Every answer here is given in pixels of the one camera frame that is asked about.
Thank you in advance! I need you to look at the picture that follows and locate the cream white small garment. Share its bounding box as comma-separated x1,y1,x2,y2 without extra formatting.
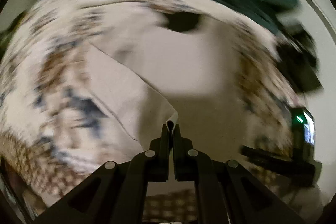
85,45,178,164

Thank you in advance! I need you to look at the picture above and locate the floral cream bed blanket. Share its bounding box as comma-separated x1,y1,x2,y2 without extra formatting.
1,0,296,223

